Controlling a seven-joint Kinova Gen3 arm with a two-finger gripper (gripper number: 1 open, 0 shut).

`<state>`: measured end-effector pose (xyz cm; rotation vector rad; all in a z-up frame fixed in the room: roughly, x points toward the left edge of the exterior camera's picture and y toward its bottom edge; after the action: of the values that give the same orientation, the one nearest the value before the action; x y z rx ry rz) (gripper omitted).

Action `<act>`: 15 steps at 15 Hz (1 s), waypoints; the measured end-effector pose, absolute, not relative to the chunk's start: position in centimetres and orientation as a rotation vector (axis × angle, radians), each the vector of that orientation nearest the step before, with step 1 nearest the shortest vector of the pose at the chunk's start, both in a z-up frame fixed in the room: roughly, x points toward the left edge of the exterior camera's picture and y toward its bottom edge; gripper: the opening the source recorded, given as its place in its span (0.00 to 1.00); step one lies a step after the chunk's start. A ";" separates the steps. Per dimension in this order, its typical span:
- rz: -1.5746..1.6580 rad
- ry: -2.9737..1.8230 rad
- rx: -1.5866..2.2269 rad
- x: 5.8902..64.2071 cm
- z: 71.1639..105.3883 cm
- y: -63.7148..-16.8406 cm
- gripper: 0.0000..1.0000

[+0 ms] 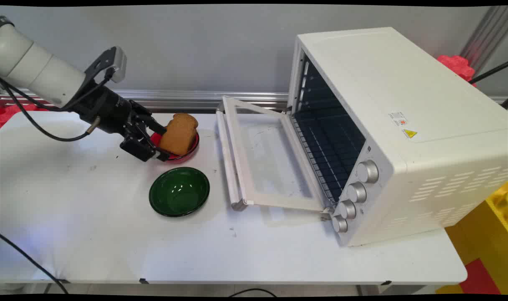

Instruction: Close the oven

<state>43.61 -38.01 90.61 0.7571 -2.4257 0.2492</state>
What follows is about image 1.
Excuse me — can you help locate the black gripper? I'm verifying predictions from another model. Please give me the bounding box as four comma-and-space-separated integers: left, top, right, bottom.
71, 81, 171, 163

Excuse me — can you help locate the white glass oven door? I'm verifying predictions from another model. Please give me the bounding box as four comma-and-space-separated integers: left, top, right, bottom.
216, 96, 335, 212

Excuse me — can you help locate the brown toast bread slice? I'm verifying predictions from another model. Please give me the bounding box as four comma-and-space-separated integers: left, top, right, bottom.
159, 113, 199, 156

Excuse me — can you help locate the red bowl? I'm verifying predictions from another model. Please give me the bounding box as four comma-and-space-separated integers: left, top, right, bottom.
150, 130, 200, 163

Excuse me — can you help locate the dark green bowl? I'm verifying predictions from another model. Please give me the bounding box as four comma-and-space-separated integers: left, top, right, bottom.
149, 167, 210, 217

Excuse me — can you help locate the red cloth behind table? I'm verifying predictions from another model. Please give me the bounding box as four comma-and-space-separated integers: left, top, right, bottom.
0, 102, 50, 128

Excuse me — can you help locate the white toaster oven body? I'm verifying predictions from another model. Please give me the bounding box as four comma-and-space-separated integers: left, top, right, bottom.
287, 27, 508, 247

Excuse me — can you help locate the crumpled red plastic bag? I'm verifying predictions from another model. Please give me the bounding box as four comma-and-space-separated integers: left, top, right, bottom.
437, 54, 477, 87

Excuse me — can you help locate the black slanted rod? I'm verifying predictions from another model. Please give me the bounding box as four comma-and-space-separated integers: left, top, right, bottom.
471, 61, 508, 84

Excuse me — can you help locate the yellow foam floor tile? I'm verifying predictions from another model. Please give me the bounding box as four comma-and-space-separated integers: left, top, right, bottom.
436, 201, 508, 295

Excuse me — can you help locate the yellow foam block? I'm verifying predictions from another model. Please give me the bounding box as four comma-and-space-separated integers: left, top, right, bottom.
486, 182, 508, 232

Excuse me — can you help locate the red foam floor tile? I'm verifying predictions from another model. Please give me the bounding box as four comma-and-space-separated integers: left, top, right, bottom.
459, 258, 502, 295

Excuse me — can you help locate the aluminium wall rail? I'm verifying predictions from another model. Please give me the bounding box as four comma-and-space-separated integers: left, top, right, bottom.
0, 89, 508, 112

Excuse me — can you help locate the thin black camera cable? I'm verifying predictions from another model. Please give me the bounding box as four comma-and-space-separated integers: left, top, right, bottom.
0, 69, 115, 112

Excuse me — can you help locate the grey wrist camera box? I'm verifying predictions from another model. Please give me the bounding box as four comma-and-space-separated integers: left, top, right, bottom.
85, 46, 127, 84

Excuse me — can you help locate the black cable with metal plug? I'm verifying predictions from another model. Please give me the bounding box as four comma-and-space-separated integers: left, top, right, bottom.
0, 79, 102, 143

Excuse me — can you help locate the wire oven rack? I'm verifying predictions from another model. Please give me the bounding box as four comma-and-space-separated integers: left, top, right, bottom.
292, 107, 365, 205

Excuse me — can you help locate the black floor cable loop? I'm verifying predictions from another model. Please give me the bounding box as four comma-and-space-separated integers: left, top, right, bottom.
229, 288, 277, 297

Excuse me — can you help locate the aluminium frame post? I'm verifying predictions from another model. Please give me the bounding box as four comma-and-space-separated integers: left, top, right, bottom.
461, 6, 508, 76

